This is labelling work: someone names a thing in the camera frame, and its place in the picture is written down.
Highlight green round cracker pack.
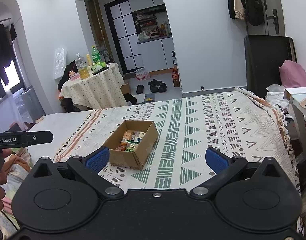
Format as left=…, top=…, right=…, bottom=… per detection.
left=125, top=141, right=139, bottom=152

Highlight orange biscuit pack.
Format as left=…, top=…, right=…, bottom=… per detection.
left=120, top=130, right=135, bottom=146

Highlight long white bread pack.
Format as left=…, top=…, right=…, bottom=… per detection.
left=133, top=131, right=145, bottom=143

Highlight brown cardboard box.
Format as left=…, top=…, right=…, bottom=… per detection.
left=104, top=120, right=158, bottom=171

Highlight patterned bed blanket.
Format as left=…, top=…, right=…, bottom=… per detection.
left=53, top=88, right=299, bottom=190

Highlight round table with dotted cloth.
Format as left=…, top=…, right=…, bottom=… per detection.
left=60, top=63, right=127, bottom=109

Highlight small floor cardboard box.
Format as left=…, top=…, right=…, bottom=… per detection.
left=121, top=83, right=131, bottom=94

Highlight white plastic bag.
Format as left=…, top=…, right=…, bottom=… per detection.
left=265, top=85, right=289, bottom=110

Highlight white side table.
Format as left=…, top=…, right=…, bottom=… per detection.
left=284, top=87, right=306, bottom=162

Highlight single black slipper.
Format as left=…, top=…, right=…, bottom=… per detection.
left=136, top=85, right=144, bottom=94

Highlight yellow liquid plastic bottle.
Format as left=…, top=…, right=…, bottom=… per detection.
left=75, top=53, right=90, bottom=80

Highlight green tissue pack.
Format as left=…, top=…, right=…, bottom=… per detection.
left=91, top=62, right=108, bottom=75

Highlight black slippers pile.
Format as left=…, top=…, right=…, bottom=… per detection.
left=148, top=79, right=167, bottom=93

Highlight red drink bottle box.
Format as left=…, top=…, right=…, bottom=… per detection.
left=172, top=64, right=180, bottom=87

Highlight pink water bottle pack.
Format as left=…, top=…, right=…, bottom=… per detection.
left=135, top=68, right=150, bottom=81

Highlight green soda bottle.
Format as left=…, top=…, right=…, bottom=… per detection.
left=92, top=46, right=101, bottom=64

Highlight pink pillow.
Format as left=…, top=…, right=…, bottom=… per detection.
left=279, top=60, right=306, bottom=88

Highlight white kitchen cabinet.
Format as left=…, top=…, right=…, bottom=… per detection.
left=138, top=37, right=174, bottom=72

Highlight hanging dark clothes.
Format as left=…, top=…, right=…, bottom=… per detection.
left=228, top=0, right=264, bottom=26

